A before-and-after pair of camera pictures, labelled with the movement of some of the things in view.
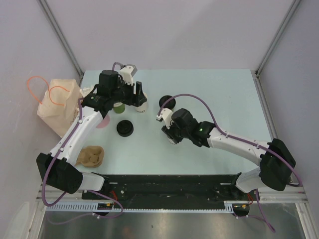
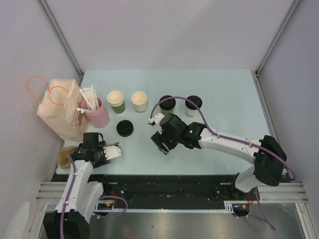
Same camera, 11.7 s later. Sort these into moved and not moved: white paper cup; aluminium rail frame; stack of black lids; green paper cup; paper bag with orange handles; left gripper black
Moved: white paper cup; left gripper black
Not moved: paper bag with orange handles; stack of black lids; aluminium rail frame; green paper cup
